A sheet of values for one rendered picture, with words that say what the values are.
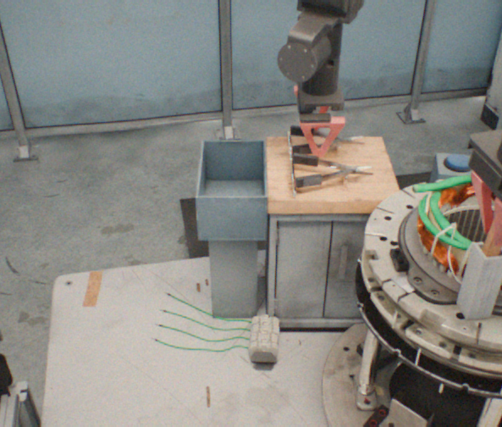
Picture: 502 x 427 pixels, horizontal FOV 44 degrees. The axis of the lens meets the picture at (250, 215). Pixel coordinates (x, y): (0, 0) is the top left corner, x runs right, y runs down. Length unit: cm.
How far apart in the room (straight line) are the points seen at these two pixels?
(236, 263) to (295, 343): 18
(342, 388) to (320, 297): 16
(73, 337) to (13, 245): 156
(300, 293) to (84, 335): 38
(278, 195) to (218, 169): 20
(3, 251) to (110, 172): 66
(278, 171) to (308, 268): 17
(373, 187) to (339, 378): 31
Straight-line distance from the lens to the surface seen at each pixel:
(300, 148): 99
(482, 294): 71
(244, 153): 108
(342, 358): 106
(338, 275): 104
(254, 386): 104
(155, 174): 295
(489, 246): 68
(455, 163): 110
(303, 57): 86
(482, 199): 64
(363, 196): 94
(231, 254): 103
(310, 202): 92
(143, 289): 120
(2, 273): 256
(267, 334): 106
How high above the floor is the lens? 160
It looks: 37 degrees down
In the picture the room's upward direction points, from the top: straight up
